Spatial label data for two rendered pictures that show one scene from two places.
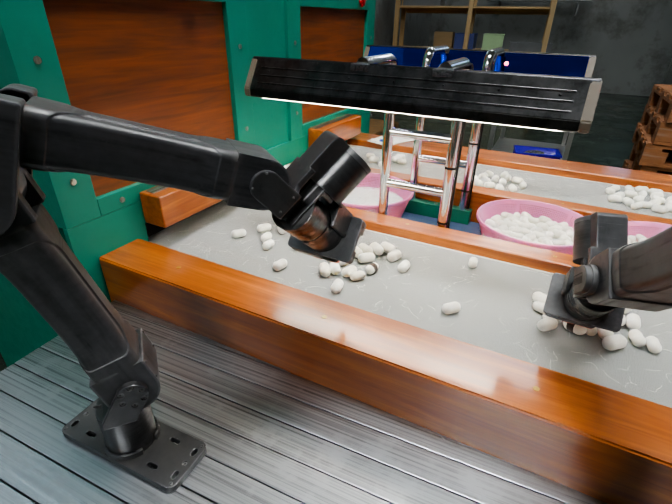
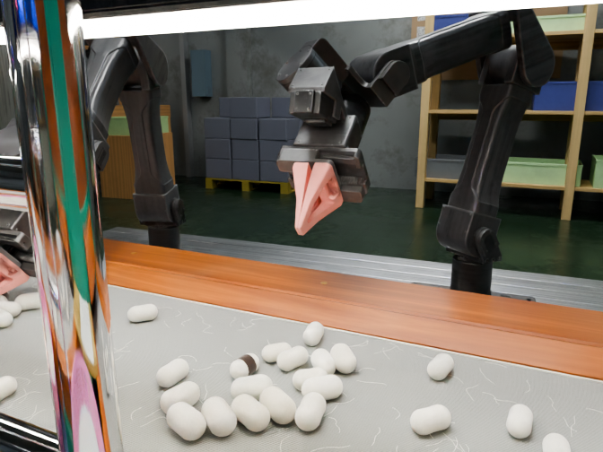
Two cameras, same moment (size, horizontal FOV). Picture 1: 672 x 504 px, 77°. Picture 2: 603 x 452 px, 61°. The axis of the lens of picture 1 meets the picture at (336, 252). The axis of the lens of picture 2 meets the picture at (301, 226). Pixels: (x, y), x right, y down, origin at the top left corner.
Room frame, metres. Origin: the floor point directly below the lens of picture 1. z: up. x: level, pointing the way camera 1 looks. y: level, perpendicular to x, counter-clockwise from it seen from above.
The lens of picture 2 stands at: (1.16, -0.04, 0.99)
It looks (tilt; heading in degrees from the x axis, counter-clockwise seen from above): 14 degrees down; 178
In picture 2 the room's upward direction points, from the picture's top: straight up
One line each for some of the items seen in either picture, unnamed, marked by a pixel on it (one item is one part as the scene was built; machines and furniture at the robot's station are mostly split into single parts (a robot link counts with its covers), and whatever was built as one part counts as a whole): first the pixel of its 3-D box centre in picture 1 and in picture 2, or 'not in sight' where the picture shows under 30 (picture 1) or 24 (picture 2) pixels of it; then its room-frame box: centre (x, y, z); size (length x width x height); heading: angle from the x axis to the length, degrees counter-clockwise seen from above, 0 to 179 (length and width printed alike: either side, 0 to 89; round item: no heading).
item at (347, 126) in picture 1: (336, 131); not in sight; (1.55, 0.01, 0.83); 0.30 x 0.06 x 0.07; 153
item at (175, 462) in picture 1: (128, 422); (470, 278); (0.38, 0.27, 0.71); 0.20 x 0.07 x 0.08; 66
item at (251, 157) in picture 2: not in sight; (257, 143); (-4.91, -0.31, 0.52); 1.05 x 0.70 x 1.04; 66
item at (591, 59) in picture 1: (467, 63); not in sight; (1.30, -0.36, 1.08); 0.62 x 0.08 x 0.07; 63
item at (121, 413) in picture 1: (124, 382); (471, 241); (0.39, 0.26, 0.77); 0.09 x 0.06 x 0.06; 25
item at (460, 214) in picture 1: (452, 134); not in sight; (1.22, -0.33, 0.90); 0.20 x 0.19 x 0.45; 63
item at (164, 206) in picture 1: (202, 188); not in sight; (0.95, 0.32, 0.83); 0.30 x 0.06 x 0.07; 153
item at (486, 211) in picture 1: (530, 237); not in sight; (0.93, -0.47, 0.72); 0.27 x 0.27 x 0.10
